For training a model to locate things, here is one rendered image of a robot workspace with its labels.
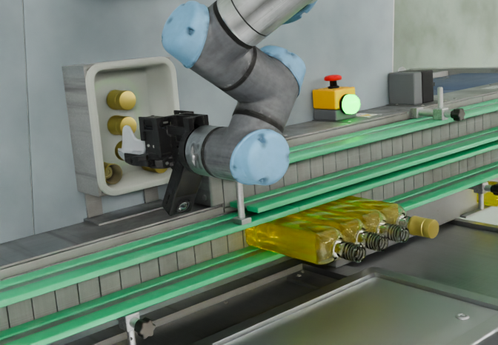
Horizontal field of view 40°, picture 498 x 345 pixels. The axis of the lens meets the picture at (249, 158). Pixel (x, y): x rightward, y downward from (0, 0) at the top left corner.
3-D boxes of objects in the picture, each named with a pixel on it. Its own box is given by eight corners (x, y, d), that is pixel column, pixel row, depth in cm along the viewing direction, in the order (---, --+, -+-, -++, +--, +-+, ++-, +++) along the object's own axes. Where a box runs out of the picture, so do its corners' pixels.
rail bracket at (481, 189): (448, 206, 176) (497, 214, 166) (447, 180, 175) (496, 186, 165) (457, 202, 179) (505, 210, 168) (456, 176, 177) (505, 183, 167)
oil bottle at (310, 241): (245, 245, 132) (328, 269, 116) (243, 217, 131) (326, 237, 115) (267, 238, 135) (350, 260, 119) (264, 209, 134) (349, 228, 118)
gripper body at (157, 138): (174, 109, 114) (219, 112, 105) (179, 160, 115) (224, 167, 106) (134, 116, 109) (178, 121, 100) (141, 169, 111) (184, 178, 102)
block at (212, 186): (187, 203, 130) (209, 209, 125) (181, 153, 128) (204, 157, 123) (201, 199, 132) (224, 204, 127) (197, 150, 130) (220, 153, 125)
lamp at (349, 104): (339, 115, 154) (350, 115, 152) (339, 95, 153) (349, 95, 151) (353, 112, 157) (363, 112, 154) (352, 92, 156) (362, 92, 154)
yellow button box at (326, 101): (312, 120, 159) (336, 121, 153) (310, 87, 157) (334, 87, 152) (333, 115, 163) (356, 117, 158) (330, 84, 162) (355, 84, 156)
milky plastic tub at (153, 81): (78, 192, 122) (101, 199, 115) (61, 64, 118) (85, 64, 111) (160, 173, 133) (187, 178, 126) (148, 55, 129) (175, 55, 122)
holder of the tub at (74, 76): (81, 220, 123) (103, 228, 117) (61, 66, 118) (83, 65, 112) (161, 200, 134) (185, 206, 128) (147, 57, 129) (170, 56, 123)
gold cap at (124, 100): (105, 90, 122) (118, 91, 118) (122, 89, 124) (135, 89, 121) (107, 110, 122) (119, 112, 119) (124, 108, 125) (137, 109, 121)
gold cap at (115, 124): (105, 116, 122) (118, 118, 119) (123, 113, 124) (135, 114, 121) (108, 136, 123) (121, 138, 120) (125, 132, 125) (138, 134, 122)
